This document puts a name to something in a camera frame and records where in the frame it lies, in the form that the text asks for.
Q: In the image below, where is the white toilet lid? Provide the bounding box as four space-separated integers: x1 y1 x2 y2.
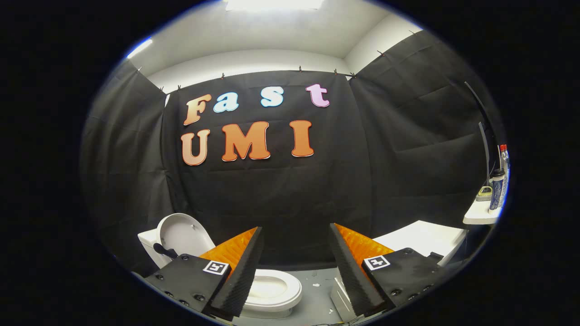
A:
156 213 217 259

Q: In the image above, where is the long black curved panel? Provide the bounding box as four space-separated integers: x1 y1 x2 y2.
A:
464 81 499 173

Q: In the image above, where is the white toilet with tank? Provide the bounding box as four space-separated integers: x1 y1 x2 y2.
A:
137 229 303 319

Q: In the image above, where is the short black curved panel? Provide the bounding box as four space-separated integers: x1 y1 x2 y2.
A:
479 122 491 182

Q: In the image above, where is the black backdrop cloth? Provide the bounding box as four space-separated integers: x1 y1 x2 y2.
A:
81 29 506 277

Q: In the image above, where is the white drawer cabinet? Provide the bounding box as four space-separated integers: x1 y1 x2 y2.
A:
330 221 467 323

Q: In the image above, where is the small black object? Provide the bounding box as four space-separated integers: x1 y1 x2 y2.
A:
153 243 179 259

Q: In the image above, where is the white toilet seat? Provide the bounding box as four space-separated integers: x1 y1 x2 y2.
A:
247 269 303 312

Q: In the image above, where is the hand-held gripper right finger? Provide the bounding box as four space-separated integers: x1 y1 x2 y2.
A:
329 223 447 319

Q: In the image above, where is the blue patterned tumbler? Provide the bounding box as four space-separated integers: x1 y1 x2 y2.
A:
488 168 504 213

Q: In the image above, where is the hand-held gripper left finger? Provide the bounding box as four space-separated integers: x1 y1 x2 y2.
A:
144 226 264 322

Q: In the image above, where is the narrow ceiling light strip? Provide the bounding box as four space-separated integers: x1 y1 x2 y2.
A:
126 38 154 59

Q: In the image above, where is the wide ceiling light panel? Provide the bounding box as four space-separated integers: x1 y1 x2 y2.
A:
225 0 325 11

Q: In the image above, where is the white shelf board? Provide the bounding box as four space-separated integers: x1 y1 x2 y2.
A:
463 199 503 225

